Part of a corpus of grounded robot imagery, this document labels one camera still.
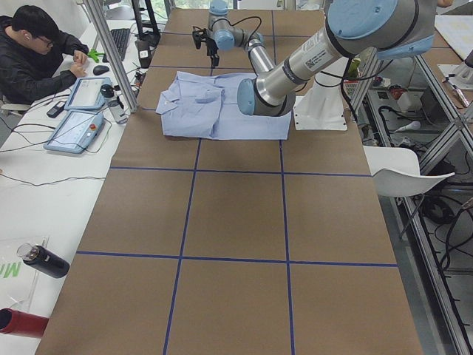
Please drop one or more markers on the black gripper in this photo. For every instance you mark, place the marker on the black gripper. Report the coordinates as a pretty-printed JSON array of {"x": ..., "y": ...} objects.
[{"x": 211, "y": 44}]

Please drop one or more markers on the blue striped button shirt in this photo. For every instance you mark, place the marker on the blue striped button shirt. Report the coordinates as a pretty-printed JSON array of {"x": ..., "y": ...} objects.
[{"x": 197, "y": 106}]

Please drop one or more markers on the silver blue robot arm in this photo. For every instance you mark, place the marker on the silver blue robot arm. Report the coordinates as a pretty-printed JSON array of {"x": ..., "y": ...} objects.
[
  {"x": 221, "y": 34},
  {"x": 396, "y": 29}
]

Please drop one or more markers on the black keyboard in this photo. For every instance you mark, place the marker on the black keyboard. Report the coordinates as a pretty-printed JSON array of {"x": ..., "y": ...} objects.
[{"x": 121, "y": 40}]

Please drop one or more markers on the black computer mouse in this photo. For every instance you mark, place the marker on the black computer mouse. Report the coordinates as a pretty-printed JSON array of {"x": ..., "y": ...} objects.
[{"x": 100, "y": 70}]

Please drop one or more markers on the far blue teach pendant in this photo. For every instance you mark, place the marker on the far blue teach pendant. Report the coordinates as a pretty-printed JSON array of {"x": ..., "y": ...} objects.
[{"x": 86, "y": 93}]

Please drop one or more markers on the blue teach pendant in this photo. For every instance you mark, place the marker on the blue teach pendant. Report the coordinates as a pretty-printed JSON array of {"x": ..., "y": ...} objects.
[
  {"x": 86, "y": 93},
  {"x": 75, "y": 132}
]

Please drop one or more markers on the near blue teach pendant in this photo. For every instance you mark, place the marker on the near blue teach pendant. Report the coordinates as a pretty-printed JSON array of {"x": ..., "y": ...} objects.
[{"x": 75, "y": 132}]

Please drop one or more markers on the black smartphone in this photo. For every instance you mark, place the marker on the black smartphone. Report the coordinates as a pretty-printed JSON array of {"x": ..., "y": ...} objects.
[{"x": 56, "y": 110}]

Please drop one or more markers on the person in black jacket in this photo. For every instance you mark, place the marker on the person in black jacket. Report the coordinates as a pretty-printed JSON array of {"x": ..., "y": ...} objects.
[{"x": 37, "y": 59}]

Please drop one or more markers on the white plastic chair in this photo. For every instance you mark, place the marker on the white plastic chair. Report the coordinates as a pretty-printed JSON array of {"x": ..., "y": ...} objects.
[{"x": 396, "y": 172}]

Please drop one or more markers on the black water bottle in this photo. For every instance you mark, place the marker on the black water bottle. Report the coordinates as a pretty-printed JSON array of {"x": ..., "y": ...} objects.
[{"x": 43, "y": 260}]

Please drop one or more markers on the red bottle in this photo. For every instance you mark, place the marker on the red bottle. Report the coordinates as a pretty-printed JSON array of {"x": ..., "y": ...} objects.
[{"x": 22, "y": 324}]

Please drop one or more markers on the aluminium frame post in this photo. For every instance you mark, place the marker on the aluminium frame post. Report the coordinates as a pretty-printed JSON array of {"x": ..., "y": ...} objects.
[{"x": 95, "y": 11}]

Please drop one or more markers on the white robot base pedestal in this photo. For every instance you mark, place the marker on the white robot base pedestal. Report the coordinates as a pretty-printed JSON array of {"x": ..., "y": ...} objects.
[{"x": 321, "y": 108}]

